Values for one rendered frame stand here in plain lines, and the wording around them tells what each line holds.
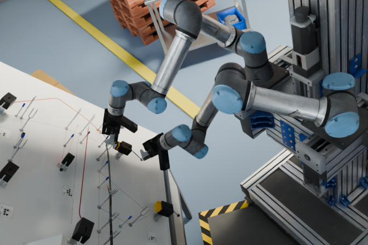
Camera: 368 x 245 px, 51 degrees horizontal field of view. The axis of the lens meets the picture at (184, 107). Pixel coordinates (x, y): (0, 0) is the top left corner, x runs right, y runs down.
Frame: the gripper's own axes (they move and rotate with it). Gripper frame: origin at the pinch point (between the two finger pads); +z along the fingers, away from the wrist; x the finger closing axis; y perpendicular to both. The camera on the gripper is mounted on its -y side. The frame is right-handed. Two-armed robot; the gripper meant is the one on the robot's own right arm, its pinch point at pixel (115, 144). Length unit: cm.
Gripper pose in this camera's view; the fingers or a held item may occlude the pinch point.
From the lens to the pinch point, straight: 190.3
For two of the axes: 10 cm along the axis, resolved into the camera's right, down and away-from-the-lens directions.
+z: -2.2, 7.8, 5.9
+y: -9.7, -1.3, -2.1
